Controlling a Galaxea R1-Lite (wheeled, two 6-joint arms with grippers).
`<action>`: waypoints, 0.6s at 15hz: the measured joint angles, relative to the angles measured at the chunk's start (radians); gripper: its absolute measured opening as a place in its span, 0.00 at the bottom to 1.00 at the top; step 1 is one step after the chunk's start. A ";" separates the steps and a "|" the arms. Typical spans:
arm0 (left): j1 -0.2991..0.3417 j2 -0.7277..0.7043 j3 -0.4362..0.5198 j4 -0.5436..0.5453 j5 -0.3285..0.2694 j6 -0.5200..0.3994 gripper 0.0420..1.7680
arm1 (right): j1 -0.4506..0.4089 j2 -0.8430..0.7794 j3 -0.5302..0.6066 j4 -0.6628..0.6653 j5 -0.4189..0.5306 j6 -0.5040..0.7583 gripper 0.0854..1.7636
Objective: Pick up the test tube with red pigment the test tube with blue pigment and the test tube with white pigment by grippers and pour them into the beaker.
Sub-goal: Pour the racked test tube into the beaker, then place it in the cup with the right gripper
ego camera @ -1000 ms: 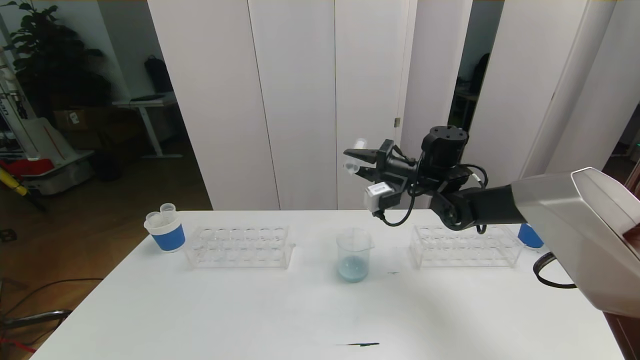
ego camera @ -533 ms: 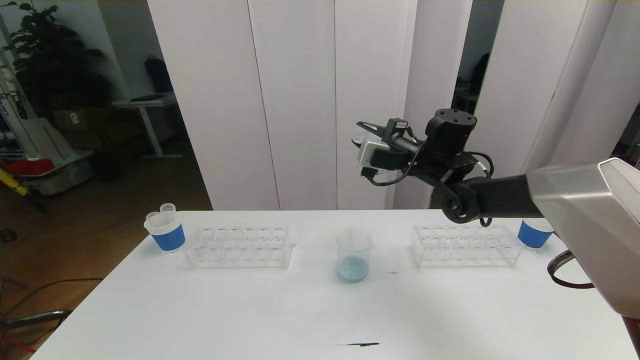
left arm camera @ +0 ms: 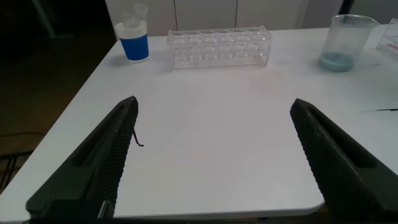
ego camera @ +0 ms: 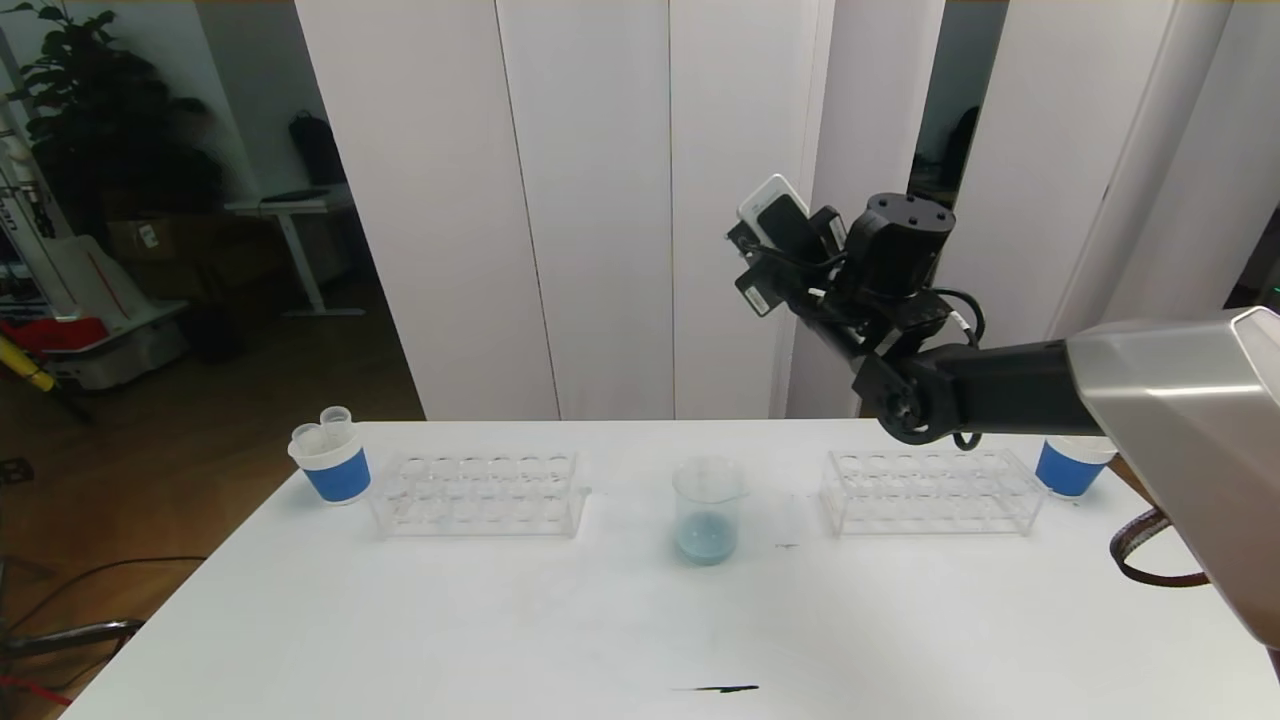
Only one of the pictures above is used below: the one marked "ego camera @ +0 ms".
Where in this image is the clear plastic beaker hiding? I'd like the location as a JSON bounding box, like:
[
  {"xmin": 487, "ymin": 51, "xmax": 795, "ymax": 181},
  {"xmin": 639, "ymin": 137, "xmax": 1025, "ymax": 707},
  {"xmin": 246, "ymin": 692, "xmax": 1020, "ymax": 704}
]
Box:
[{"xmin": 672, "ymin": 457, "xmax": 750, "ymax": 567}]

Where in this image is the clear acrylic test tube rack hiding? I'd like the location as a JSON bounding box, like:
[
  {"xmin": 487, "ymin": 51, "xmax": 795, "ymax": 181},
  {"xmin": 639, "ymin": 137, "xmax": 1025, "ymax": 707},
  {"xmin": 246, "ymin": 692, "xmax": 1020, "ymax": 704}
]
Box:
[
  {"xmin": 370, "ymin": 449, "xmax": 593, "ymax": 539},
  {"xmin": 819, "ymin": 447, "xmax": 1047, "ymax": 536}
]

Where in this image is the blue white paper cup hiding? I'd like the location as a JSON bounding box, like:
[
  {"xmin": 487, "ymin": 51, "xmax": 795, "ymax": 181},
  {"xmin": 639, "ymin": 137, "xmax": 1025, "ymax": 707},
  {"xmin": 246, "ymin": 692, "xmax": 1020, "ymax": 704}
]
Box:
[
  {"xmin": 1034, "ymin": 436, "xmax": 1119, "ymax": 498},
  {"xmin": 288, "ymin": 432, "xmax": 373, "ymax": 506}
]

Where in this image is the narrow white partition panel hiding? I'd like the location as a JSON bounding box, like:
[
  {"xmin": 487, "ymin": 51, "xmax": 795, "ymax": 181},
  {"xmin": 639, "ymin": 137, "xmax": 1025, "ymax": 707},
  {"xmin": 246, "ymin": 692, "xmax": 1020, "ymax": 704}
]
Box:
[{"xmin": 785, "ymin": 0, "xmax": 946, "ymax": 420}]

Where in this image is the white office desk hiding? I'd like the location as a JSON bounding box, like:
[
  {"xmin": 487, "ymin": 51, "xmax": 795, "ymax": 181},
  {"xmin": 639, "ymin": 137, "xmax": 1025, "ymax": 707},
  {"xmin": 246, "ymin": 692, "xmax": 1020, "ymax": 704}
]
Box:
[{"xmin": 225, "ymin": 188, "xmax": 367, "ymax": 319}]

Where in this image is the black backpack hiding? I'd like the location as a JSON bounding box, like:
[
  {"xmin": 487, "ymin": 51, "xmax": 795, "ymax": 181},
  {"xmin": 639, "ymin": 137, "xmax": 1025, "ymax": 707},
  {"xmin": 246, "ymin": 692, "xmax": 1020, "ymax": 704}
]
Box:
[{"xmin": 289, "ymin": 112, "xmax": 351, "ymax": 189}]

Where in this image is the cardboard box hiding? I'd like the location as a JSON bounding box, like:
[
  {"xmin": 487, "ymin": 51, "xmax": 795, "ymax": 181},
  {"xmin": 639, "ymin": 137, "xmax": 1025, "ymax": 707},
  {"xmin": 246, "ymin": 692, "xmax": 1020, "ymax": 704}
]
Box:
[{"xmin": 108, "ymin": 218, "xmax": 203, "ymax": 265}]

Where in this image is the white machine with base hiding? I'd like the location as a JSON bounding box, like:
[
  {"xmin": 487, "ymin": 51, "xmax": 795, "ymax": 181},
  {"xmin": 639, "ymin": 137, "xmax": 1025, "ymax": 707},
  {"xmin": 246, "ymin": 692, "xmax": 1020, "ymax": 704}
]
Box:
[{"xmin": 0, "ymin": 95, "xmax": 191, "ymax": 393}]

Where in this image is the dark green potted plant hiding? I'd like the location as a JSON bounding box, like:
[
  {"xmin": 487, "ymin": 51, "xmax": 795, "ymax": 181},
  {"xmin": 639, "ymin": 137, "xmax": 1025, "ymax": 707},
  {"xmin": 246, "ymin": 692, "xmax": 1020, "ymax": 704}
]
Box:
[{"xmin": 5, "ymin": 0, "xmax": 227, "ymax": 251}]

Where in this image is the metal chair leg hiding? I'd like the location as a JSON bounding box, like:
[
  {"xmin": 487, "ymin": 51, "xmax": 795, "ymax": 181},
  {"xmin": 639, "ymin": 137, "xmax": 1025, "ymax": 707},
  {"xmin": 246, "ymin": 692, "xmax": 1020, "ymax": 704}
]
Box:
[{"xmin": 0, "ymin": 619, "xmax": 147, "ymax": 657}]

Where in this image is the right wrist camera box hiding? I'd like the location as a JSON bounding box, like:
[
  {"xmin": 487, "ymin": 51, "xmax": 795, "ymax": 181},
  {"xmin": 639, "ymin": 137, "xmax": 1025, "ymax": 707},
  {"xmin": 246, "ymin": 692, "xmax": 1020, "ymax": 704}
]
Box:
[{"xmin": 738, "ymin": 174, "xmax": 823, "ymax": 263}]

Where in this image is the black floor cable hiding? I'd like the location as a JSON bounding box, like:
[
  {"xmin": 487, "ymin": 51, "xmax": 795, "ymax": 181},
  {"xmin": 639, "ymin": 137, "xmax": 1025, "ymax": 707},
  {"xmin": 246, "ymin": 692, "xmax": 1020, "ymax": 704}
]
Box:
[{"xmin": 0, "ymin": 556, "xmax": 207, "ymax": 641}]

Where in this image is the black right arm cable loop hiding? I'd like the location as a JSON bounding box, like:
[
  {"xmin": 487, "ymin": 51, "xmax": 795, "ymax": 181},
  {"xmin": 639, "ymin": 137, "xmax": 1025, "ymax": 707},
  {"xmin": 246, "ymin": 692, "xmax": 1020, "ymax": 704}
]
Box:
[{"xmin": 1110, "ymin": 507, "xmax": 1211, "ymax": 589}]

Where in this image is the yellow handled tool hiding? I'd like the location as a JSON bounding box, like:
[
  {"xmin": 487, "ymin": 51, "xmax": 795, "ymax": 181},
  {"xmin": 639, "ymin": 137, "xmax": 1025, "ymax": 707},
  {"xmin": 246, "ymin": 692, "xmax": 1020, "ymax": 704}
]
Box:
[{"xmin": 0, "ymin": 332, "xmax": 59, "ymax": 393}]

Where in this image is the red floor cable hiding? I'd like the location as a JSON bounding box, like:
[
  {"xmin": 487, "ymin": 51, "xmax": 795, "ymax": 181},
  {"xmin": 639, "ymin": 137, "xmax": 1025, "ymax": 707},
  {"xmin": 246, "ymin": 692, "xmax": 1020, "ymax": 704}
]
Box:
[{"xmin": 0, "ymin": 674, "xmax": 77, "ymax": 707}]

